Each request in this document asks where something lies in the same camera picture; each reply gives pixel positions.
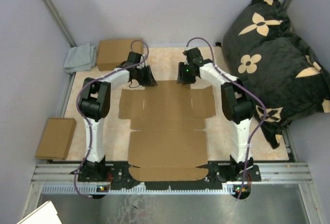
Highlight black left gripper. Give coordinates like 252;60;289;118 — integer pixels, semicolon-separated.
136;66;157;87

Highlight brown cardboard box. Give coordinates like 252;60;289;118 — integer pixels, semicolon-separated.
119;81;216;169
96;38;144;71

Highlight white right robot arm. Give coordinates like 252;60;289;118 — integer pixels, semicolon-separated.
177;47;254;182

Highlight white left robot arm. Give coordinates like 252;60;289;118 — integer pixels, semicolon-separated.
75;52;157;182

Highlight folded brown cardboard box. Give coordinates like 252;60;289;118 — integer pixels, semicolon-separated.
96;38;144;71

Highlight grey folded cloth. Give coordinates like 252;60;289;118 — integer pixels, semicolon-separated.
63;42;96;74

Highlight black floral pillow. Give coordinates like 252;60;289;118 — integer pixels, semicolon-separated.
222;0;329;149

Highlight white board corner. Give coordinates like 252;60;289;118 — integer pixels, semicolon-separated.
19;201;62;224

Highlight aluminium frame rail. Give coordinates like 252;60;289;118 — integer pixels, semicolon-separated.
22;161;327;223

